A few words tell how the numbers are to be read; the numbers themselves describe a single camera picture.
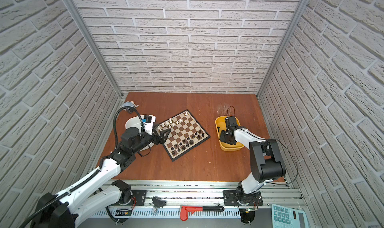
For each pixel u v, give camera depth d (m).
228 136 0.70
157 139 0.68
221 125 1.02
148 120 0.66
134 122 0.99
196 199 0.75
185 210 0.70
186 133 0.97
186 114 1.06
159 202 0.71
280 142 0.49
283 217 0.68
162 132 0.68
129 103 1.08
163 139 0.69
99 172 0.50
